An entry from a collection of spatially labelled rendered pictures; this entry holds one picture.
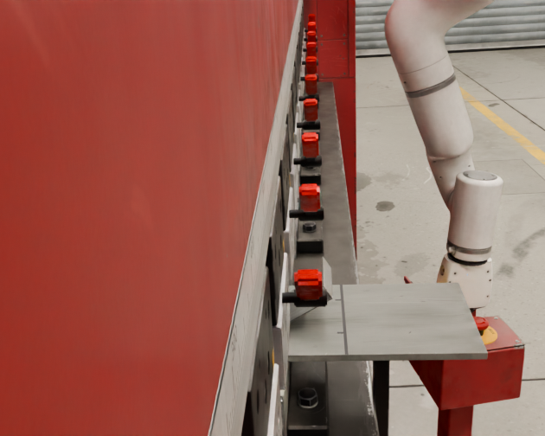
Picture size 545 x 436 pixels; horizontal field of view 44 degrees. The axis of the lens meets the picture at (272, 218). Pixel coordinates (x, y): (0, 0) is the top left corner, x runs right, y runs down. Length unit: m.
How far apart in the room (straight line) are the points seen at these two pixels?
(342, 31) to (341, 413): 2.21
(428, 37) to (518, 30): 7.91
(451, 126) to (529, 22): 7.91
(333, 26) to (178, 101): 2.77
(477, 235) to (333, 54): 1.81
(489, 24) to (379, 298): 8.06
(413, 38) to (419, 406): 1.50
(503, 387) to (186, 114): 1.18
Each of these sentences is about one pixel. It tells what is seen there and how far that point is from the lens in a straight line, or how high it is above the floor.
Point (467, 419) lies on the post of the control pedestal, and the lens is 1.47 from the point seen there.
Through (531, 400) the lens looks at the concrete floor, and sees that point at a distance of 2.50.
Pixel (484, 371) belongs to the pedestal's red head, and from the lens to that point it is 1.31.
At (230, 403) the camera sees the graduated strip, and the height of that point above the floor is 1.30.
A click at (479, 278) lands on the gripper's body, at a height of 0.86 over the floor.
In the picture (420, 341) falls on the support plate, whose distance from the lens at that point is 0.89.
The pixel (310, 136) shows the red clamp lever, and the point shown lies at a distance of 0.91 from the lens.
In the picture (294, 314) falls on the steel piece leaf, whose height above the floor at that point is 1.02.
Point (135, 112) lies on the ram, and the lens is 0.16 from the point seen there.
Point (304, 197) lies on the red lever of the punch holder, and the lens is 0.73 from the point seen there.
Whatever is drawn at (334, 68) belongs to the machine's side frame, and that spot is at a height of 0.93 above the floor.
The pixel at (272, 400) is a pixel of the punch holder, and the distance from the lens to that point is 0.51.
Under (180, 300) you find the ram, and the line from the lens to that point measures 0.20.
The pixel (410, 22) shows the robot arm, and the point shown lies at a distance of 1.17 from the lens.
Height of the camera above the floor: 1.48
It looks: 23 degrees down
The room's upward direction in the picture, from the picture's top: 3 degrees counter-clockwise
